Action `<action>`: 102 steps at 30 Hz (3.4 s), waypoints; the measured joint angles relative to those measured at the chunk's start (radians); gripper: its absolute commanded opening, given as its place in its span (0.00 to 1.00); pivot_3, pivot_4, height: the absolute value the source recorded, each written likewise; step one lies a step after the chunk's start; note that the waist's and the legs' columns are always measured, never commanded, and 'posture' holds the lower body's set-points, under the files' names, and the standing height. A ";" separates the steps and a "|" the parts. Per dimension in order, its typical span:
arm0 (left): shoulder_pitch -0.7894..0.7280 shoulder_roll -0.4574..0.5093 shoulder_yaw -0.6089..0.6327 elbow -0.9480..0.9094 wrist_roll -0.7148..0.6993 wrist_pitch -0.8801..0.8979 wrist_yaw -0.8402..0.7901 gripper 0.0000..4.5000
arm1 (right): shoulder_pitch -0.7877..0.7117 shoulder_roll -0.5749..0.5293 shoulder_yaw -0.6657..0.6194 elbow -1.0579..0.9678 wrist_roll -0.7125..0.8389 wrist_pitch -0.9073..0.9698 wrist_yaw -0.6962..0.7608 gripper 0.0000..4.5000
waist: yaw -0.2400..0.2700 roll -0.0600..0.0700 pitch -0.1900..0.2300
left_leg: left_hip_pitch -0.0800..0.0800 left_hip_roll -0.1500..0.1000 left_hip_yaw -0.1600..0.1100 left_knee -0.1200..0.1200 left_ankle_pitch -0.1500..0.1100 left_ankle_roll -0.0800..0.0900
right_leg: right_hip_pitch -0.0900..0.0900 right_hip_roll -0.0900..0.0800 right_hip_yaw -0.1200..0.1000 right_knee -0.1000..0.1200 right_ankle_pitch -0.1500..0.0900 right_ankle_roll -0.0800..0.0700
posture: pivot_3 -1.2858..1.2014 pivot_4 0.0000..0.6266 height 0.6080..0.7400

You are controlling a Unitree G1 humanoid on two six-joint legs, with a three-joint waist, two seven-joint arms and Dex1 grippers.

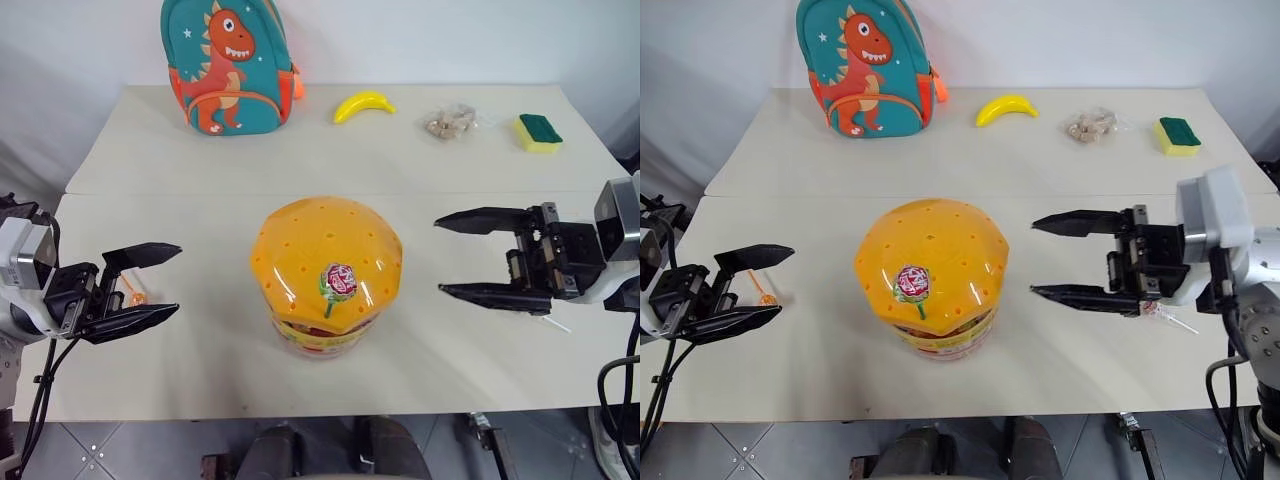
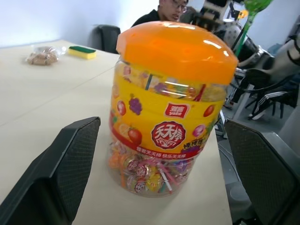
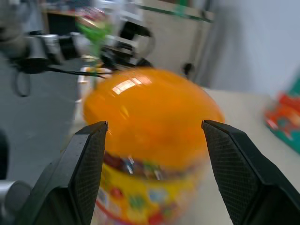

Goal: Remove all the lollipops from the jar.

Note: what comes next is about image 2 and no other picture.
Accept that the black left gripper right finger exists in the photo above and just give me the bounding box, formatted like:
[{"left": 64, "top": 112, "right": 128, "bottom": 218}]
[{"left": 224, "top": 120, "right": 300, "bottom": 225}]

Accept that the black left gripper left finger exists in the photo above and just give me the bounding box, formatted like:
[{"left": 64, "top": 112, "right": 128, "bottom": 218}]
[{"left": 0, "top": 116, "right": 101, "bottom": 225}]

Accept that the green lollipop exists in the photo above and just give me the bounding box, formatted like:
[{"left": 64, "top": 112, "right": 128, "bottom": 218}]
[{"left": 235, "top": 0, "right": 274, "bottom": 56}]

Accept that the clear lollipop jar yellow label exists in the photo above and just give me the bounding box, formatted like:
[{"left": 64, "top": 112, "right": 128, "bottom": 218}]
[{"left": 106, "top": 56, "right": 229, "bottom": 199}]

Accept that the orange plastic jar lid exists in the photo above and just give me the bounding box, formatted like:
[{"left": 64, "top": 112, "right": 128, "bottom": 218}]
[{"left": 116, "top": 20, "right": 239, "bottom": 85}]

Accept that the purple white wrapped lollipop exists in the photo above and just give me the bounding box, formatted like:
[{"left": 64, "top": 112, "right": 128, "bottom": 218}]
[
  {"left": 128, "top": 160, "right": 150, "bottom": 179},
  {"left": 133, "top": 180, "right": 149, "bottom": 195}
]

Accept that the yellow wrapped lollipop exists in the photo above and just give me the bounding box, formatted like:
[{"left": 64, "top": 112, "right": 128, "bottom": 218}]
[{"left": 146, "top": 173, "right": 164, "bottom": 189}]

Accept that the clear bag of brown snacks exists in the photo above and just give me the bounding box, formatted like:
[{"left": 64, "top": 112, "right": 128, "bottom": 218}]
[{"left": 24, "top": 45, "right": 68, "bottom": 66}]

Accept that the yellow green sponge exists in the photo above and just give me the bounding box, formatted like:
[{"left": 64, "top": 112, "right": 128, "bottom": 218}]
[{"left": 67, "top": 45, "right": 97, "bottom": 60}]

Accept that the black office chair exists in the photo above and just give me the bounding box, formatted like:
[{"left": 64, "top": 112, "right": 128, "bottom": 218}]
[{"left": 90, "top": 24, "right": 121, "bottom": 54}]

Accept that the person in black shirt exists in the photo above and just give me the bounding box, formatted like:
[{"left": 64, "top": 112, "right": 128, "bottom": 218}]
[{"left": 131, "top": 0, "right": 195, "bottom": 28}]

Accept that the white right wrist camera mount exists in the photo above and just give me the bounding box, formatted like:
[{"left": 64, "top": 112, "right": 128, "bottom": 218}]
[{"left": 201, "top": 0, "right": 230, "bottom": 24}]

